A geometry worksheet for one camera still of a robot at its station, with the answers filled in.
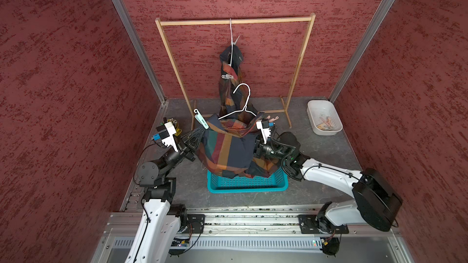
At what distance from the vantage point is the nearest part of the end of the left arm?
54 centimetres

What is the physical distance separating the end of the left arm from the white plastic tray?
2.35 feet

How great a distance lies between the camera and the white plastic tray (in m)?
1.03
